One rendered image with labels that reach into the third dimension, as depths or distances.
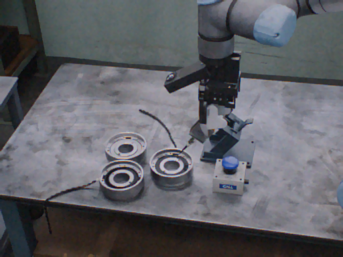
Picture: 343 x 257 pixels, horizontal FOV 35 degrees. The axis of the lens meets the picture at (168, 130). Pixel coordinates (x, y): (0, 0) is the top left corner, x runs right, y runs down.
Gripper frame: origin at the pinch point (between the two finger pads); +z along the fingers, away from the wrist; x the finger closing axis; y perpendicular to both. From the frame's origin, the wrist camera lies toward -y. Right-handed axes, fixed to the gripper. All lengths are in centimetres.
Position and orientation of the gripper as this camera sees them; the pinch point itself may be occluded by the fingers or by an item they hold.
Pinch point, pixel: (205, 126)
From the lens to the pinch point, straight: 125.8
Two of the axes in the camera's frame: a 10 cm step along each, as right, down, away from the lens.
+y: 9.7, 1.3, -2.2
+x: 2.5, -6.0, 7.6
